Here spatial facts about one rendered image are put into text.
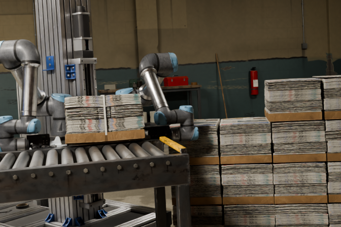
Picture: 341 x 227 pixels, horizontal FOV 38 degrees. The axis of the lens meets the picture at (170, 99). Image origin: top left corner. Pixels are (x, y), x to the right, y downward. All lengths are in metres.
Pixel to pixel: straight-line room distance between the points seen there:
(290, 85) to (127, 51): 6.80
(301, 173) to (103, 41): 6.93
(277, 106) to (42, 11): 1.55
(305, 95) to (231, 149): 0.50
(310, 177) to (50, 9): 1.82
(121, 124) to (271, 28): 8.00
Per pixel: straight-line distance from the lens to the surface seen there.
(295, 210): 2.87
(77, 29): 3.06
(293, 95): 2.77
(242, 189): 2.83
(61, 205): 3.22
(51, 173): 1.93
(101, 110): 2.40
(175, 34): 9.55
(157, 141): 2.47
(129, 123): 2.41
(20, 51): 2.57
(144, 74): 2.76
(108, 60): 9.30
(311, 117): 2.78
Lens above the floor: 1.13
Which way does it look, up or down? 3 degrees down
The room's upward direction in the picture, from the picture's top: 3 degrees counter-clockwise
